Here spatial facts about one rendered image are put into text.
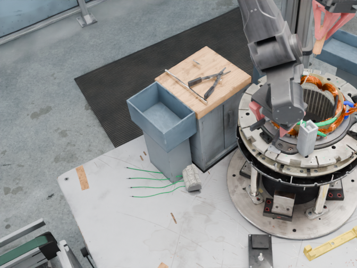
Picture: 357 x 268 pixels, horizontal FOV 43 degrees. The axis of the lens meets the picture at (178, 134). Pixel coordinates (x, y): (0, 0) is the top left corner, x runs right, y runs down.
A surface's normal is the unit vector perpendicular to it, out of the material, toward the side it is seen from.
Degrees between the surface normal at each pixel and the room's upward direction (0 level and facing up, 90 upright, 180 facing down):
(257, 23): 74
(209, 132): 90
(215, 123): 90
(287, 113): 95
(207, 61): 0
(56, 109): 0
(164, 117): 0
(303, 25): 90
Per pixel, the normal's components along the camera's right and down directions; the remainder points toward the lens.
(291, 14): -0.14, 0.77
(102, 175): -0.10, -0.63
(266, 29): -0.28, 0.56
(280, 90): -0.50, -0.46
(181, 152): 0.63, 0.55
